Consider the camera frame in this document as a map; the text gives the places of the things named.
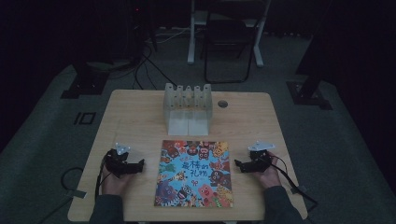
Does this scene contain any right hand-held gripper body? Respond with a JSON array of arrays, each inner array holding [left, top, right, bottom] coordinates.
[[245, 140, 276, 174]]

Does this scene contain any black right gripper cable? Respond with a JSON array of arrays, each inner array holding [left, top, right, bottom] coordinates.
[[266, 154, 319, 215]]

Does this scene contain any grey round stand base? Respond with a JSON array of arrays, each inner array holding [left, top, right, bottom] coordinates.
[[86, 58, 133, 72]]

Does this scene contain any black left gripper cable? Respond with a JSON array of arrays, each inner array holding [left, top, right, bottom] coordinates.
[[94, 154, 114, 203]]

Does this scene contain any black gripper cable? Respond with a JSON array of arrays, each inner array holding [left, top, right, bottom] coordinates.
[[94, 154, 114, 203], [266, 154, 319, 215]]

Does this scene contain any colourful picture book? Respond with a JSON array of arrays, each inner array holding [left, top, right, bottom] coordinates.
[[153, 139, 234, 209]]

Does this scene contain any black folding chair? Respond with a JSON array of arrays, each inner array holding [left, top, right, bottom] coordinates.
[[203, 0, 273, 85]]

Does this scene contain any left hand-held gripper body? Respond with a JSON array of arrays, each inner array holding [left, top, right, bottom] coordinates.
[[104, 142, 138, 179]]

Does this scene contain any white desk frame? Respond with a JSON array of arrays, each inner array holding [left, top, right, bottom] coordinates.
[[187, 0, 273, 68]]

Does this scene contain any white floor cable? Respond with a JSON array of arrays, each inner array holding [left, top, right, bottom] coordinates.
[[145, 26, 191, 45]]

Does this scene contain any grey tape piece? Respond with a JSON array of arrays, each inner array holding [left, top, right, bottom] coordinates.
[[65, 189, 88, 200]]

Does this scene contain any clear plastic book rack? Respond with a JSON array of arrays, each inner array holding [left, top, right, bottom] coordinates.
[[162, 82, 214, 137]]

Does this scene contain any black floor cable bundle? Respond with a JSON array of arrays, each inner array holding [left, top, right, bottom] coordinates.
[[132, 43, 178, 91]]

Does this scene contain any person's right hand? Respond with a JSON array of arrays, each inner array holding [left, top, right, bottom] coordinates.
[[252, 151, 283, 189]]

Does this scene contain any person's left hand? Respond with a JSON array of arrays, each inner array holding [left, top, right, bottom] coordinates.
[[101, 166, 134, 198]]

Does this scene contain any black metal stand base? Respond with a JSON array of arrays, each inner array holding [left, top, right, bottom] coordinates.
[[286, 71, 333, 111], [60, 61, 110, 100]]

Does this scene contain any black floor cable loop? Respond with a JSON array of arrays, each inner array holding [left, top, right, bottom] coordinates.
[[36, 166, 85, 224]]

